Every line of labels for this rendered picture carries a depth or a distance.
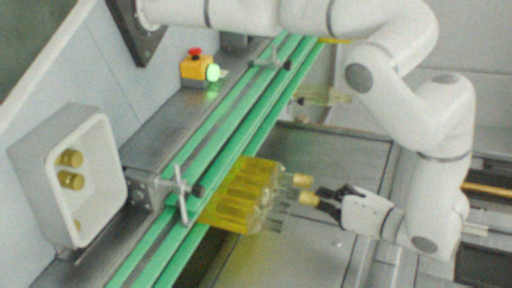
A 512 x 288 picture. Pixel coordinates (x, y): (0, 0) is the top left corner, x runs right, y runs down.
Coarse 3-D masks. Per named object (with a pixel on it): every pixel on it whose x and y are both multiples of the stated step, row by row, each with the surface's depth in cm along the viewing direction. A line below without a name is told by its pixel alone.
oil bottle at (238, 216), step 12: (216, 204) 109; (228, 204) 109; (240, 204) 108; (252, 204) 108; (204, 216) 110; (216, 216) 108; (228, 216) 107; (240, 216) 105; (252, 216) 105; (228, 228) 109; (240, 228) 107; (252, 228) 106
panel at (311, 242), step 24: (264, 216) 126; (288, 216) 125; (312, 216) 123; (240, 240) 120; (264, 240) 119; (288, 240) 118; (312, 240) 118; (336, 240) 116; (360, 240) 115; (216, 264) 114; (240, 264) 114; (264, 264) 113; (288, 264) 112; (312, 264) 111; (336, 264) 111; (360, 264) 109
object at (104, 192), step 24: (96, 120) 85; (72, 144) 92; (96, 144) 93; (48, 168) 77; (72, 168) 93; (96, 168) 97; (120, 168) 95; (72, 192) 94; (96, 192) 101; (120, 192) 99; (72, 216) 95; (96, 216) 95; (72, 240) 87
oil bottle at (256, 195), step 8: (224, 184) 114; (232, 184) 114; (240, 184) 113; (248, 184) 113; (216, 192) 112; (224, 192) 112; (232, 192) 111; (240, 192) 111; (248, 192) 111; (256, 192) 110; (264, 192) 110; (240, 200) 110; (248, 200) 109; (256, 200) 108; (264, 200) 109; (264, 208) 109
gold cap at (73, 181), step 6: (60, 174) 89; (66, 174) 89; (72, 174) 88; (78, 174) 88; (60, 180) 89; (66, 180) 88; (72, 180) 87; (78, 180) 88; (84, 180) 90; (66, 186) 88; (72, 186) 88; (78, 186) 89
